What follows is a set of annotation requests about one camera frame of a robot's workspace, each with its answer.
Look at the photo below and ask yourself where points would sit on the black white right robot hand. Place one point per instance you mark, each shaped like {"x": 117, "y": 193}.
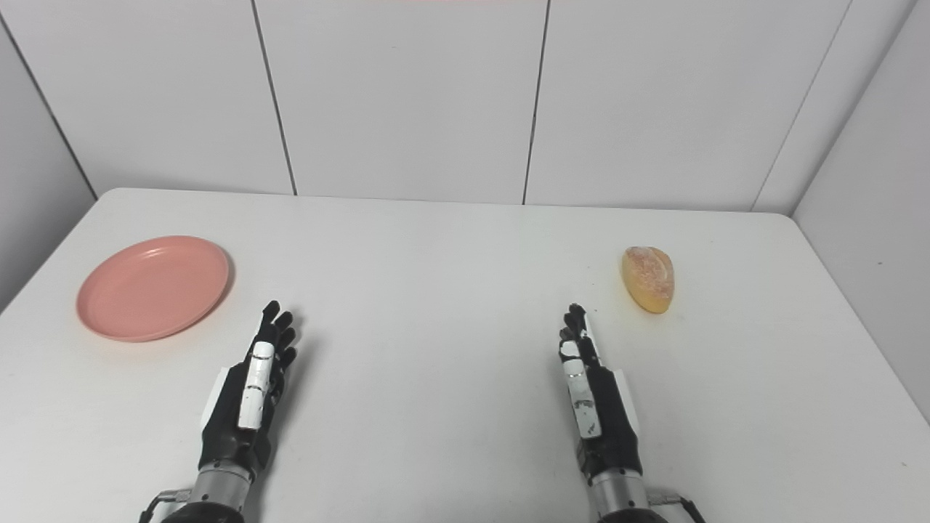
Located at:
{"x": 610, "y": 428}

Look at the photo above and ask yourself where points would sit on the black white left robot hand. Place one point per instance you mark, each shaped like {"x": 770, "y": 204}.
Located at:
{"x": 236, "y": 421}

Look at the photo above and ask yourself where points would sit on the golden bread roll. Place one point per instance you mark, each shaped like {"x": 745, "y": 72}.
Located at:
{"x": 648, "y": 280}

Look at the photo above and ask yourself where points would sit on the pink round plate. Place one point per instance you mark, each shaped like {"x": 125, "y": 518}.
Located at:
{"x": 152, "y": 288}

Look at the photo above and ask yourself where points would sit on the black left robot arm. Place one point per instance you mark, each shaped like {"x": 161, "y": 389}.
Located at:
{"x": 218, "y": 490}

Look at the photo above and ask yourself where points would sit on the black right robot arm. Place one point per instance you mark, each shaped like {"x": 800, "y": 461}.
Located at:
{"x": 617, "y": 497}

